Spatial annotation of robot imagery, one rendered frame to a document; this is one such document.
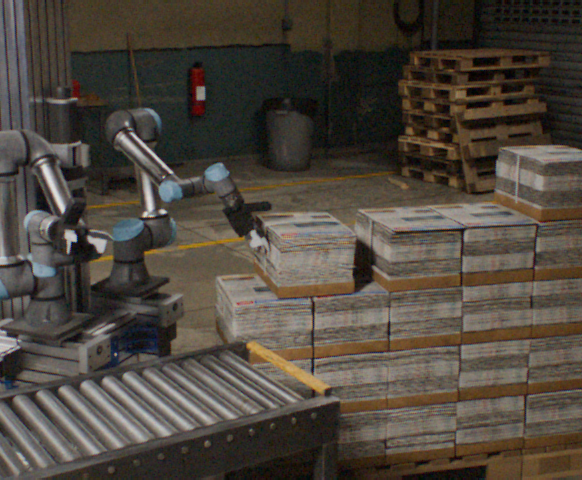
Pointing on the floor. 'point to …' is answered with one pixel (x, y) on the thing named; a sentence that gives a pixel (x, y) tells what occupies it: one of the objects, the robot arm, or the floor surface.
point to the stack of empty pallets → (458, 78)
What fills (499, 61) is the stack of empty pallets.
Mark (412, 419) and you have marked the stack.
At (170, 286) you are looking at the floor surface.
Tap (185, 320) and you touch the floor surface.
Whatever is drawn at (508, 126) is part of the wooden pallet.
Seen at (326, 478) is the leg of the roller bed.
